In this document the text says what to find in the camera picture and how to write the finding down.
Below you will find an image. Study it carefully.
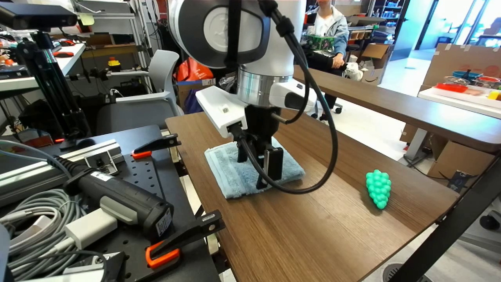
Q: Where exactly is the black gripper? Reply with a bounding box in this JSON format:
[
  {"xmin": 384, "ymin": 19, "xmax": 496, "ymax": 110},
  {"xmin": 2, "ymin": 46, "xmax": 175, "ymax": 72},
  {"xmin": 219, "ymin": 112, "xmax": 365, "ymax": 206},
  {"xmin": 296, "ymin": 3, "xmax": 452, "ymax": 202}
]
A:
[{"xmin": 236, "ymin": 104, "xmax": 286, "ymax": 191}]

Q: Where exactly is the light blue towel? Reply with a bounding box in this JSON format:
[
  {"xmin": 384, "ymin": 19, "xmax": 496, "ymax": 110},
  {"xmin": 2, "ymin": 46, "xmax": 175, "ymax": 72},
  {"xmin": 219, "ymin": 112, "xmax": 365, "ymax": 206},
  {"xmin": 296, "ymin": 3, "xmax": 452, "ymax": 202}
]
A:
[{"xmin": 203, "ymin": 138, "xmax": 307, "ymax": 201}]

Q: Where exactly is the purple bag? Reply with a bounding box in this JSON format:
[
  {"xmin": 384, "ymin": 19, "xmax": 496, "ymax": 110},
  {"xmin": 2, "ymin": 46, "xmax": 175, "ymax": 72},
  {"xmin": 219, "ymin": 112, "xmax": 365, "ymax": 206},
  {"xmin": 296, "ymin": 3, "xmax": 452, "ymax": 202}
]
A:
[{"xmin": 183, "ymin": 91, "xmax": 208, "ymax": 116}]

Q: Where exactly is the small cardboard box with label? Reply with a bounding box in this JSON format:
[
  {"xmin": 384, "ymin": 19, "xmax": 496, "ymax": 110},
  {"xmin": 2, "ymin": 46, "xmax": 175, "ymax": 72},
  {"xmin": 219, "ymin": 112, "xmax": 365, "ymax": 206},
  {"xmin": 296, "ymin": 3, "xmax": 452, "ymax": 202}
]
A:
[{"xmin": 175, "ymin": 79, "xmax": 216, "ymax": 107}]

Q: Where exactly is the orange bag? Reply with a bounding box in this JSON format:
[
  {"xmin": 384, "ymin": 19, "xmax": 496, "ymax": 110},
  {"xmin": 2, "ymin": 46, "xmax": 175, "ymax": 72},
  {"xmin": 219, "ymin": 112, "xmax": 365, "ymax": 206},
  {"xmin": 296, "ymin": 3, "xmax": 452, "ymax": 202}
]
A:
[{"xmin": 175, "ymin": 58, "xmax": 216, "ymax": 83}]

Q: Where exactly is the black perforated mounting board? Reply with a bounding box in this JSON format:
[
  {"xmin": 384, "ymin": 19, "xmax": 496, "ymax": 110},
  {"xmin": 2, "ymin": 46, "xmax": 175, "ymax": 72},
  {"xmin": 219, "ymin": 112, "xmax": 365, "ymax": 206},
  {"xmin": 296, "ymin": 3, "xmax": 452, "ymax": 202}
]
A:
[{"xmin": 45, "ymin": 124, "xmax": 221, "ymax": 282}]

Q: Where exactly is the grey office chair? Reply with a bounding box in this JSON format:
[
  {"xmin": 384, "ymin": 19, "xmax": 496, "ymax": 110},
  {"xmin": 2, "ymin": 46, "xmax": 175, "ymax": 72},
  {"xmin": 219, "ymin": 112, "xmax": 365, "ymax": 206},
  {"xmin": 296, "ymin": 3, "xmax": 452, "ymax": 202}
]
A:
[{"xmin": 95, "ymin": 49, "xmax": 185, "ymax": 135}]

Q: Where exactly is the green toy grape bunch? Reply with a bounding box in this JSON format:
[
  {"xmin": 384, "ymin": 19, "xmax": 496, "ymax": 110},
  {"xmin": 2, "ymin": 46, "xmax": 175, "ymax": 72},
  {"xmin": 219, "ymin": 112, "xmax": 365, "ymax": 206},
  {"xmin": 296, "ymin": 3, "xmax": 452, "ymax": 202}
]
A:
[{"xmin": 363, "ymin": 170, "xmax": 393, "ymax": 212}]

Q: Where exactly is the black cylindrical handheld device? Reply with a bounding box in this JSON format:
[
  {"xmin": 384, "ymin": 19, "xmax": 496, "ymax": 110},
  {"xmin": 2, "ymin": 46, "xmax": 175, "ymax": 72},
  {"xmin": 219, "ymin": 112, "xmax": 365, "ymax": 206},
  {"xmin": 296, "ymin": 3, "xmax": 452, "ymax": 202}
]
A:
[{"xmin": 61, "ymin": 155, "xmax": 175, "ymax": 242}]

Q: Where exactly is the long wooden side table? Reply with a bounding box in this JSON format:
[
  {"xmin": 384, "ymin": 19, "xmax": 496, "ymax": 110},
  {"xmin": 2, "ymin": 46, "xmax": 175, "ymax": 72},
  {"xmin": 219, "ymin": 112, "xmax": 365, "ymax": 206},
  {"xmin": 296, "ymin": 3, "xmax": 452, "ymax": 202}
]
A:
[{"xmin": 294, "ymin": 65, "xmax": 501, "ymax": 155}]

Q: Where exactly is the seated person in dark trousers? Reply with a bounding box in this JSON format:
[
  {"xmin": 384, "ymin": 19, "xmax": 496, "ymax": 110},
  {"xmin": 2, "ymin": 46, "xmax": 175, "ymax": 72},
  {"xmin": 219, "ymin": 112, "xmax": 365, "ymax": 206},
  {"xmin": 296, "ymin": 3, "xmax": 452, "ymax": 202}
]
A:
[{"xmin": 304, "ymin": 0, "xmax": 365, "ymax": 123}]

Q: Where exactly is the open cardboard box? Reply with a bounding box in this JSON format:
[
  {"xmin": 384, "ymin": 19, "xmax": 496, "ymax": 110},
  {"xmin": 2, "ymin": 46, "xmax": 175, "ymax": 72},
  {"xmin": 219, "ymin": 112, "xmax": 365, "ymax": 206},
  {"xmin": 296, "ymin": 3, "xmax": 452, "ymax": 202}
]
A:
[{"xmin": 358, "ymin": 43, "xmax": 391, "ymax": 85}]

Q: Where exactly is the grey side table leg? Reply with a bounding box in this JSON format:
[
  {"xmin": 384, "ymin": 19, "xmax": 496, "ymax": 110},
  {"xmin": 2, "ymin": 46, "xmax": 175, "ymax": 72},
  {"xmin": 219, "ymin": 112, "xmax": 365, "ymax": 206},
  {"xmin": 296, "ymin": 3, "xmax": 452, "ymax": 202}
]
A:
[{"xmin": 402, "ymin": 127, "xmax": 429, "ymax": 166}]

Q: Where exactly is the white power adapter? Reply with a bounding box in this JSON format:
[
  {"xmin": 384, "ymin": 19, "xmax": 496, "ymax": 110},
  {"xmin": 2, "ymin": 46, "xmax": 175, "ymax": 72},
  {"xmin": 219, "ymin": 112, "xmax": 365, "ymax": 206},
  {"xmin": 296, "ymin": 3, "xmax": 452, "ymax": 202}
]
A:
[{"xmin": 64, "ymin": 209, "xmax": 119, "ymax": 251}]

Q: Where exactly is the cardboard box under side table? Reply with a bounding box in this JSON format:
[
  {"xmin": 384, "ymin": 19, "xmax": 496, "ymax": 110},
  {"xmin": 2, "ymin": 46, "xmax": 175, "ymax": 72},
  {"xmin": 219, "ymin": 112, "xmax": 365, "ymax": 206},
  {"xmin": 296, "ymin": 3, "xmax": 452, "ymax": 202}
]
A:
[{"xmin": 427, "ymin": 140, "xmax": 496, "ymax": 182}]

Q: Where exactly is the white work desk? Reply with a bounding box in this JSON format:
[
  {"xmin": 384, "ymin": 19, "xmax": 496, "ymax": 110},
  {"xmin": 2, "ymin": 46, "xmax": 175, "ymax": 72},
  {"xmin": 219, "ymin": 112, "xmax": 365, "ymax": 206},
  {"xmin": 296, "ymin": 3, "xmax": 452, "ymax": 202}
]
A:
[{"xmin": 0, "ymin": 41, "xmax": 88, "ymax": 94}]

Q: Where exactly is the large upright cardboard sheet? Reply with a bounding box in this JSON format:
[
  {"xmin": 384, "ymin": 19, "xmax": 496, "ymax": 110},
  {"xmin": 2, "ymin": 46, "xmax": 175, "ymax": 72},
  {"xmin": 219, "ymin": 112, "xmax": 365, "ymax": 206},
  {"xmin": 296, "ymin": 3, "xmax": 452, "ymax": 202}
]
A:
[{"xmin": 420, "ymin": 44, "xmax": 501, "ymax": 93}]

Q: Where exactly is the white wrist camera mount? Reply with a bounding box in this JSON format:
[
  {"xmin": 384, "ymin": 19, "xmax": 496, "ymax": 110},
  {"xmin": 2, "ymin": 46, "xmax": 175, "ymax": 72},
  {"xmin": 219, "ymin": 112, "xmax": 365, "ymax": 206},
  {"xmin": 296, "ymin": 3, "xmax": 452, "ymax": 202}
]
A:
[{"xmin": 194, "ymin": 85, "xmax": 247, "ymax": 141}]

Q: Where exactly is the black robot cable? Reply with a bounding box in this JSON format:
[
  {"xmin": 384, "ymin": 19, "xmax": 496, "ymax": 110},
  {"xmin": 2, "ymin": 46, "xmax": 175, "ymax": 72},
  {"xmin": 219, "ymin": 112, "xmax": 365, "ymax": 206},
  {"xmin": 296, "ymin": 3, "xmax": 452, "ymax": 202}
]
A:
[{"xmin": 229, "ymin": 0, "xmax": 340, "ymax": 196}]

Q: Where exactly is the black clamp with orange handle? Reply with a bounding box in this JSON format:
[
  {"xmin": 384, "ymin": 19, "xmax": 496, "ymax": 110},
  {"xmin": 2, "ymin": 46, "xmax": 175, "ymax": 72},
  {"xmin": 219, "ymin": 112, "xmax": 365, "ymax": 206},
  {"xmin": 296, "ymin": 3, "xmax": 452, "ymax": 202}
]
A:
[
  {"xmin": 144, "ymin": 210, "xmax": 227, "ymax": 271},
  {"xmin": 130, "ymin": 132, "xmax": 183, "ymax": 162}
]

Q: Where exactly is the black metal table frame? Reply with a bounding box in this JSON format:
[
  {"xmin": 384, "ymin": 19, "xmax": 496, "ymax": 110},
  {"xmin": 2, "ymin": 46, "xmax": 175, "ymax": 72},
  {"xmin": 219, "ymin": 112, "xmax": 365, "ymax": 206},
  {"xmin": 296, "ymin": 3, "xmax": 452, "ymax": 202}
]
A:
[{"xmin": 388, "ymin": 155, "xmax": 501, "ymax": 282}]

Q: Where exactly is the black camera tripod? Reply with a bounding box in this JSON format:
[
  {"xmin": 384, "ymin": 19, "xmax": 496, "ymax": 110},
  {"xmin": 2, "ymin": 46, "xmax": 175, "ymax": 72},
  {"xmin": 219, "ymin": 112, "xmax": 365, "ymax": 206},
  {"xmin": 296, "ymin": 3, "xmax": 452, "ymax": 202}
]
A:
[{"xmin": 12, "ymin": 30, "xmax": 92, "ymax": 144}]

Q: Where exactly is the aluminium profile rail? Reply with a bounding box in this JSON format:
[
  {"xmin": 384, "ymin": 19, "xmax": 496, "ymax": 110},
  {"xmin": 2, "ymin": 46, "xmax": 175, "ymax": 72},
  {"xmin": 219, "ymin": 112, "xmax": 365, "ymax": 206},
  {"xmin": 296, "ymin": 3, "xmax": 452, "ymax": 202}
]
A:
[{"xmin": 0, "ymin": 138, "xmax": 124, "ymax": 207}]

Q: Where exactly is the grey cable bundle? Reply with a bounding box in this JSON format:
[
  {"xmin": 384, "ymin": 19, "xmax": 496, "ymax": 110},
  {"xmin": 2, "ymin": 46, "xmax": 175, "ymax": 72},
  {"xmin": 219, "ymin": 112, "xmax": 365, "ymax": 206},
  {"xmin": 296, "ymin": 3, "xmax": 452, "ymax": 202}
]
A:
[{"xmin": 0, "ymin": 187, "xmax": 88, "ymax": 279}]

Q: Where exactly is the black camera on tripod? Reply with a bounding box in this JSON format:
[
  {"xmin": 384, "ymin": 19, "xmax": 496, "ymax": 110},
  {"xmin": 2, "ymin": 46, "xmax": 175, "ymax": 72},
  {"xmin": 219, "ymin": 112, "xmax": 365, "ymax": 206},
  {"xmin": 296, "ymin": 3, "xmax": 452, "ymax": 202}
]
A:
[{"xmin": 0, "ymin": 2, "xmax": 78, "ymax": 32}]

